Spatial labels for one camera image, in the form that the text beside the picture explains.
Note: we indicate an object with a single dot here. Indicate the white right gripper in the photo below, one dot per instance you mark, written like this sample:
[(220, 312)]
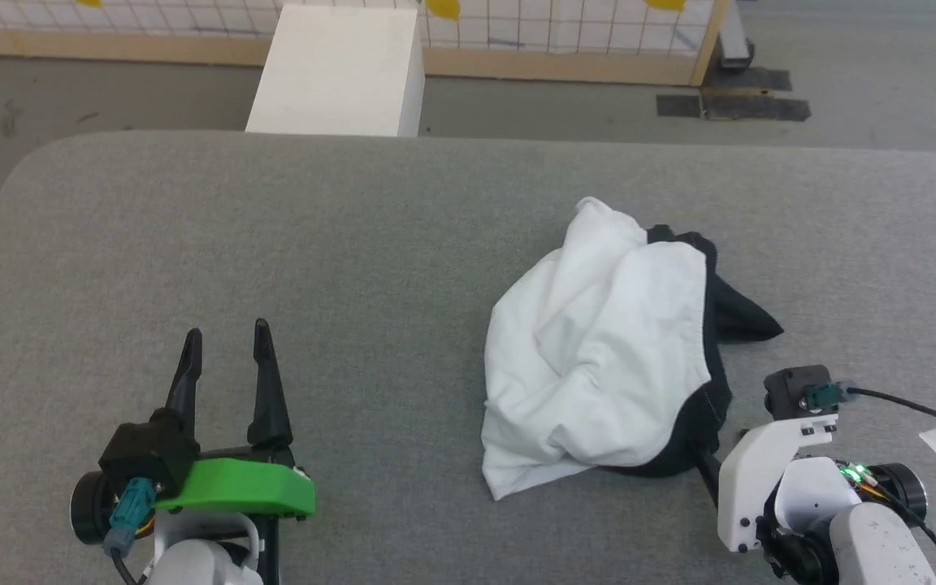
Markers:
[(752, 479)]

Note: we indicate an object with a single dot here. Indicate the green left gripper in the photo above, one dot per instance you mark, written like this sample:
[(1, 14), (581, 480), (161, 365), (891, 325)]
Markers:
[(240, 487)]

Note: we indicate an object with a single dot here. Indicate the white and black shirt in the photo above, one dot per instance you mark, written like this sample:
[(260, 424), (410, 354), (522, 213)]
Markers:
[(598, 349)]

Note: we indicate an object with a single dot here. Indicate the grey fabric sofa seat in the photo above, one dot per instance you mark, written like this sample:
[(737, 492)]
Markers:
[(273, 244)]

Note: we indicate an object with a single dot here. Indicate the white rectangular box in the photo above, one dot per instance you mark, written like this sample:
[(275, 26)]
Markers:
[(338, 73)]

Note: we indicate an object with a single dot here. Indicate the wooden grid fence lemon print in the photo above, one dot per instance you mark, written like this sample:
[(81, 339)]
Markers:
[(151, 49)]

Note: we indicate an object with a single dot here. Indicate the black floor tape patch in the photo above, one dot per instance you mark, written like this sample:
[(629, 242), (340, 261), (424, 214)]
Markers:
[(760, 108)]

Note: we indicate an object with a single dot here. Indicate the grey metal stand foot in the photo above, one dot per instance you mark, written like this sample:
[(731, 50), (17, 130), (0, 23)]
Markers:
[(734, 41)]

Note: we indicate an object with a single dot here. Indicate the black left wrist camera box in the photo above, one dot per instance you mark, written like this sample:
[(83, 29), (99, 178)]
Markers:
[(147, 455)]

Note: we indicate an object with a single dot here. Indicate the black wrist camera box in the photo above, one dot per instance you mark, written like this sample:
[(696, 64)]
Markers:
[(147, 455), (793, 392)]

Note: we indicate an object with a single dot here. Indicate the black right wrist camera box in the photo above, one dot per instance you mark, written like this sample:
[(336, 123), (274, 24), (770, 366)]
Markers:
[(793, 392)]

